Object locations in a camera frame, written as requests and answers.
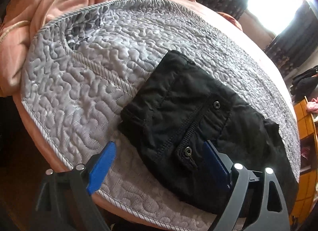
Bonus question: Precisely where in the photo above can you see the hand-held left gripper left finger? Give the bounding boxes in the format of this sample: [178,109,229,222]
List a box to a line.
[30,141,117,231]

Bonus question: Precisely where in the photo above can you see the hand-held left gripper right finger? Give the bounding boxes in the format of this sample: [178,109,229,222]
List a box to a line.
[202,140,291,231]

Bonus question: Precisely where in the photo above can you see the black pants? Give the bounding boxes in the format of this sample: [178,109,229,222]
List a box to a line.
[117,50,299,215]

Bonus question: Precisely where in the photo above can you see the grey quilted bedspread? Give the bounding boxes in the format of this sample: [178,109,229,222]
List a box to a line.
[20,0,301,231]

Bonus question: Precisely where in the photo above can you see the red patterned cloth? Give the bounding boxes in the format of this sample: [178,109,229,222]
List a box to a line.
[301,146,311,162]

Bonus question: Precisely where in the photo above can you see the wooden shelf cabinet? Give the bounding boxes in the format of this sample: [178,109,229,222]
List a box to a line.
[293,96,318,221]

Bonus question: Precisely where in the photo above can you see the pink clothes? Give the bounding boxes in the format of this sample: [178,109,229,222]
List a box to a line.
[307,98,318,114]

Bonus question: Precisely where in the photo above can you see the bright window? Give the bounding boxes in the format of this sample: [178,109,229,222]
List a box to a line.
[247,0,314,36]

